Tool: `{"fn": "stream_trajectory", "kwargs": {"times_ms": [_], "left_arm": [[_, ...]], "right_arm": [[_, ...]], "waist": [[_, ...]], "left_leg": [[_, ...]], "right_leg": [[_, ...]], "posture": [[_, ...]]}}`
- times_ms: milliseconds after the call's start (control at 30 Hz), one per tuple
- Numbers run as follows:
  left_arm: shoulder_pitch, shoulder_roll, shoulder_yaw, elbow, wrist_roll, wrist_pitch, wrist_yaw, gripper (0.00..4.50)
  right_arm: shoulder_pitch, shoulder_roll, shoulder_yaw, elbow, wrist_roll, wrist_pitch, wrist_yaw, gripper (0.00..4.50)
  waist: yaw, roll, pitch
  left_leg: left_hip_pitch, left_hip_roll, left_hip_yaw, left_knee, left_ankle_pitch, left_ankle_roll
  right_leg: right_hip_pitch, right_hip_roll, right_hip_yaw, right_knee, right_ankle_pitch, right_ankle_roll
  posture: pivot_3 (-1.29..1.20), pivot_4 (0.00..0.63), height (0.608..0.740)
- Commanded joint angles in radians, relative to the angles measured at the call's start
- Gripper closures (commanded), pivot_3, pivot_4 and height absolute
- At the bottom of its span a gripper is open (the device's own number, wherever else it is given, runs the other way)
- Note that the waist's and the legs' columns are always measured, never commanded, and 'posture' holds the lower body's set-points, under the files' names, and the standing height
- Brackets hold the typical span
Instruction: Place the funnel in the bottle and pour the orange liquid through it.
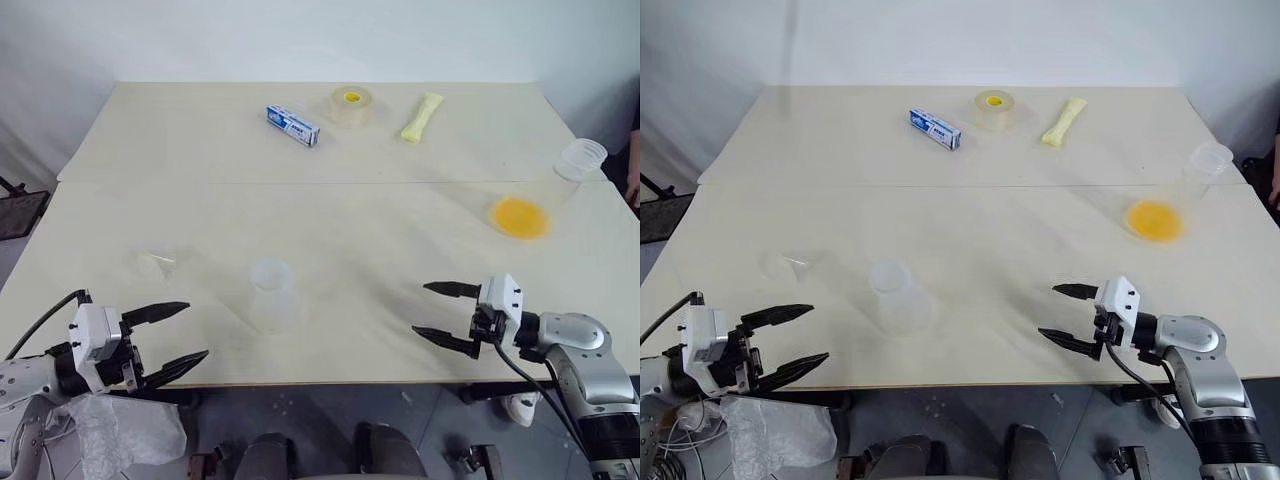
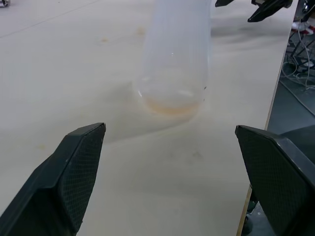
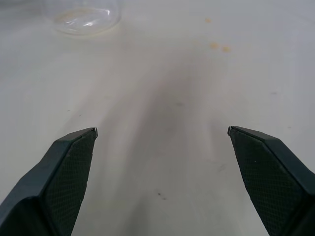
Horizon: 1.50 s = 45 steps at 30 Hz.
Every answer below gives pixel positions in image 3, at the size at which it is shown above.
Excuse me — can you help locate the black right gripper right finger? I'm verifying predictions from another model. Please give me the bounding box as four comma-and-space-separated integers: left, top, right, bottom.
227, 125, 315, 236

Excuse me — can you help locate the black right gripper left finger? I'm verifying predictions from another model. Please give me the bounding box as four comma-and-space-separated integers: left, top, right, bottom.
0, 127, 98, 236

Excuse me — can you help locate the clear glass container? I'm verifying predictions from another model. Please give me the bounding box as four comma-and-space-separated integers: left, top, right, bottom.
43, 0, 122, 35

